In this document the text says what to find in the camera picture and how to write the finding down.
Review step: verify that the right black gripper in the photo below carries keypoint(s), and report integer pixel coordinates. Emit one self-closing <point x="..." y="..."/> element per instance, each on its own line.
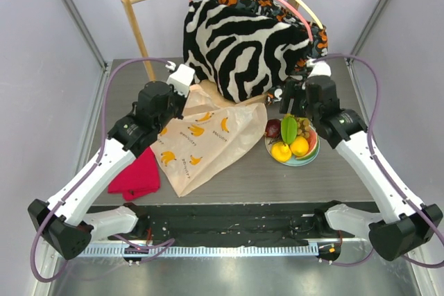
<point x="289" y="96"/>

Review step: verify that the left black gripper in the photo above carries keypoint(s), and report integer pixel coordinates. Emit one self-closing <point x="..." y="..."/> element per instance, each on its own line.
<point x="182" y="100"/>

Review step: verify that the banana print plastic bag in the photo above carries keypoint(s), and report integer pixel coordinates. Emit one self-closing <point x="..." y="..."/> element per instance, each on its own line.
<point x="212" y="135"/>

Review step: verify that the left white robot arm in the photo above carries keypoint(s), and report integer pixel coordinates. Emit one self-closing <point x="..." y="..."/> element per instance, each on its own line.
<point x="63" y="218"/>

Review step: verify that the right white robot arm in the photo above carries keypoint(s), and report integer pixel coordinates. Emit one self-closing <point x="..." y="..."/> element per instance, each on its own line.
<point x="403" y="221"/>

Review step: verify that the brown longan bunch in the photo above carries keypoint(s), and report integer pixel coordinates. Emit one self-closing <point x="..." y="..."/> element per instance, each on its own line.
<point x="304" y="127"/>

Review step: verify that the watermelon slice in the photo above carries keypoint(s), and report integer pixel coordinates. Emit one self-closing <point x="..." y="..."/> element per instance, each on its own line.
<point x="313" y="142"/>

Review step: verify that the yellow lemon right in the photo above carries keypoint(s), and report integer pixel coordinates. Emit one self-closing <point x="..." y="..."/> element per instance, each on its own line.
<point x="300" y="146"/>

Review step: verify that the yellow lemon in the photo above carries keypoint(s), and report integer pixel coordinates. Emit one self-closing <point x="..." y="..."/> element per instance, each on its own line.
<point x="281" y="152"/>
<point x="300" y="146"/>

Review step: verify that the dark red mango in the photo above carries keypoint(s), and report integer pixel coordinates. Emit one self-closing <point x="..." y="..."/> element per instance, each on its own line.
<point x="273" y="128"/>

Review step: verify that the yellow lemon left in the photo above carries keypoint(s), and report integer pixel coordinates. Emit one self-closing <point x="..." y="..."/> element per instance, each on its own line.
<point x="281" y="152"/>

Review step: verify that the fruit plate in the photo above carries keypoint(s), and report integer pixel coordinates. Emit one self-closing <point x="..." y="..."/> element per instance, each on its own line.
<point x="293" y="161"/>

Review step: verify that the red cloth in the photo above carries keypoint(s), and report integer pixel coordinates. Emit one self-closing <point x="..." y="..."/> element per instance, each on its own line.
<point x="138" y="179"/>

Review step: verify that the zebra print garment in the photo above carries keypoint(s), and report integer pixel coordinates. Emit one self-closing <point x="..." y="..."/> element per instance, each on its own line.
<point x="244" y="54"/>

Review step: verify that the orange camouflage garment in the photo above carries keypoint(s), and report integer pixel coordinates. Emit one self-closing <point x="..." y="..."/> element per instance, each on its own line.
<point x="276" y="11"/>

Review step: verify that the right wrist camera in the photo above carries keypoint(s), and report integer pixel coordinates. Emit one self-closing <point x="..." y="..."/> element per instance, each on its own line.
<point x="319" y="68"/>

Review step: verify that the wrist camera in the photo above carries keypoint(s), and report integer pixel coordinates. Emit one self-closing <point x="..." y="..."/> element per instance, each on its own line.
<point x="319" y="68"/>
<point x="181" y="79"/>

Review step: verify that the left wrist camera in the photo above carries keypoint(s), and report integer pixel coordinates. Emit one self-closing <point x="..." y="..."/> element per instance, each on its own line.
<point x="181" y="79"/>

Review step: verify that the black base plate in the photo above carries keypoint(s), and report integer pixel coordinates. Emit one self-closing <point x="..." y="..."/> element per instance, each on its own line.
<point x="232" y="225"/>

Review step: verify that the slotted cable duct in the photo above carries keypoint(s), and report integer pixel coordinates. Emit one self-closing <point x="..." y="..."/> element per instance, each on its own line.
<point x="120" y="249"/>

